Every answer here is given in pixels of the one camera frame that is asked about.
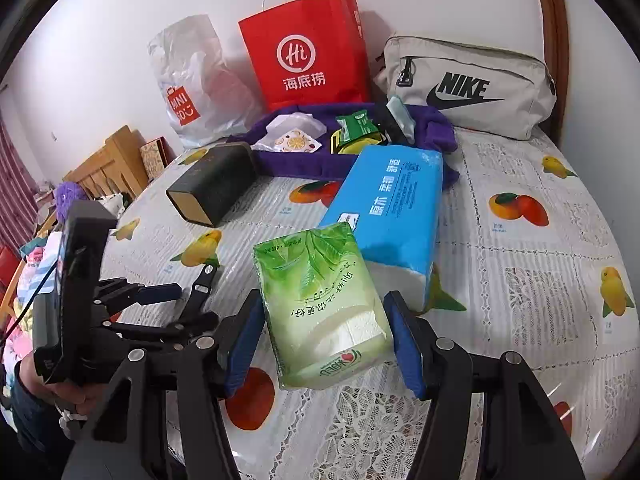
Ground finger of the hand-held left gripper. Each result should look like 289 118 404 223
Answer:
175 264 221 331
92 280 183 311

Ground striped curtain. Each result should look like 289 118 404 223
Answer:
0 110 38 256

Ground green packet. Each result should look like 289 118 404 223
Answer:
335 110 382 140

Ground purple towel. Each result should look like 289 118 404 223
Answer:
225 101 460 183

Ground blue tissue pack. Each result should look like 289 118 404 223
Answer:
317 145 445 311

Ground green tissue pack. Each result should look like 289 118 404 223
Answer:
252 222 394 391

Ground white plastic packet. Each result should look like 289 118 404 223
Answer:
264 112 326 136

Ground person's left hand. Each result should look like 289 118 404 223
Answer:
17 357 101 418

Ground wooden headboard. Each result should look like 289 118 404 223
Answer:
62 125 151 201

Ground pile of clothes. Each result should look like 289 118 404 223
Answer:
0 230 66 361

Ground lemon-print packet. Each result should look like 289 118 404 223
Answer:
252 127 323 153

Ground person's left forearm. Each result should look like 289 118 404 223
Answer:
0 360 71 466

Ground white black-spotted cloth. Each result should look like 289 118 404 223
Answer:
97 191 133 216

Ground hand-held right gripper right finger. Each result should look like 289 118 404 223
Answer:
382 290 586 480

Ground grey sling bag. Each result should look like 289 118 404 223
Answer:
372 35 557 142

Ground dark green tissue box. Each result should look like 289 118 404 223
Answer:
166 142 258 227

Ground white plastic bag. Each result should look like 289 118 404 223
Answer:
147 14 266 150

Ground brown patterned box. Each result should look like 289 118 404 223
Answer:
139 137 173 178

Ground brown wooden frame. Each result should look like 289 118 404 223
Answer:
530 0 571 141

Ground purple fluffy toy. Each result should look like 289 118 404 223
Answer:
52 181 91 221

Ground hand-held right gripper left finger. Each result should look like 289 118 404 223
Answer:
62 290 266 480

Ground red paper bag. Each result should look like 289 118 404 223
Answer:
237 0 373 113

